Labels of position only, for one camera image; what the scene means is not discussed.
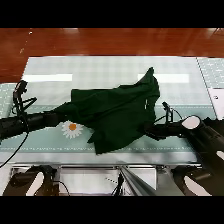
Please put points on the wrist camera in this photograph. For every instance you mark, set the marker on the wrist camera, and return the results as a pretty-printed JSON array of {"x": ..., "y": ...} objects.
[
  {"x": 166, "y": 107},
  {"x": 20, "y": 87}
]

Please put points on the dark green T-shirt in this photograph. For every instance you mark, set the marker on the dark green T-shirt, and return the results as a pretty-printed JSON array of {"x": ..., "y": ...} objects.
[{"x": 116, "y": 113}]

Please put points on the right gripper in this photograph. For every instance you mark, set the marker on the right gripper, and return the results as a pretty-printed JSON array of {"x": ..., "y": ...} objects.
[{"x": 163, "y": 130}]

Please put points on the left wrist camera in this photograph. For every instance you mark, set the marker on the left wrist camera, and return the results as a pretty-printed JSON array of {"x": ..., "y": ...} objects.
[{"x": 20, "y": 87}]

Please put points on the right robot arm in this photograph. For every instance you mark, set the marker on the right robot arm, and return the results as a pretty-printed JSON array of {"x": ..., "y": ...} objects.
[{"x": 206, "y": 136}]

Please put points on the silver frame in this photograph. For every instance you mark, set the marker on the silver frame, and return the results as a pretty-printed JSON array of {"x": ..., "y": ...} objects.
[{"x": 140, "y": 186}]

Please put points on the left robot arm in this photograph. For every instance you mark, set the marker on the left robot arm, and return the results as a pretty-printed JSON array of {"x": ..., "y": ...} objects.
[{"x": 20, "y": 123}]

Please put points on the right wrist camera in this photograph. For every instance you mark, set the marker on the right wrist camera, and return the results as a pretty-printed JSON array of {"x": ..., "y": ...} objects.
[{"x": 166, "y": 107}]

